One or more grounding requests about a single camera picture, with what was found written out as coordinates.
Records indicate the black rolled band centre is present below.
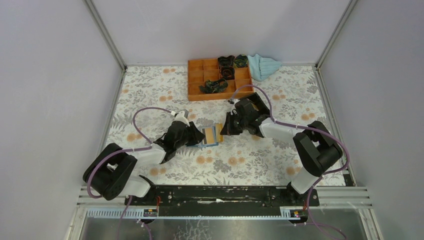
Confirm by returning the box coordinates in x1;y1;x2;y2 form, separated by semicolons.
220;66;235;80

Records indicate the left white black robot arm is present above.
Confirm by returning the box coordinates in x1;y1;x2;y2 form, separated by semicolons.
82;120;206;206

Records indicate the orange compartment tray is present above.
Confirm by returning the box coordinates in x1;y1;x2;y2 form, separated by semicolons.
187;57;254;102

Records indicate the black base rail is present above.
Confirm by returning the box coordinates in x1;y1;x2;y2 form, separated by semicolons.
125;185;320;217

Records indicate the black rolled band top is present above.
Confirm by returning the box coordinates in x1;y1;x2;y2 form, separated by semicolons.
233;54;249;68

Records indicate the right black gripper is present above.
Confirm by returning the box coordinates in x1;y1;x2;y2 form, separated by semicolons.
220;112;248;136

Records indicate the light blue folded cloth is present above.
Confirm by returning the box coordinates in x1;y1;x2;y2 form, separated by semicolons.
247;54;283;82

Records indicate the blue leather card holder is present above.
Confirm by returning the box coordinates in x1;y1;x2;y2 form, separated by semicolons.
194;126;219;148

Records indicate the black rolled band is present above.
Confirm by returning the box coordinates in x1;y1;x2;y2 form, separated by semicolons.
233;54;249;68
217;55;235;69
220;66;235;80

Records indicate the black tangled band pile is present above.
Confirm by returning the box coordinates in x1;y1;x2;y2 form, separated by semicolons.
198;78;228;94

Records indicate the gold black credit card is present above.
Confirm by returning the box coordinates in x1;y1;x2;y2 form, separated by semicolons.
202;127;217;146

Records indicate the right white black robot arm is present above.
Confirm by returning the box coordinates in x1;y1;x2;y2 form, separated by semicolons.
220;97;343;206

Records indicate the black rolled band left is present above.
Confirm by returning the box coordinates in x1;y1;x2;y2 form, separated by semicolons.
217;55;235;69

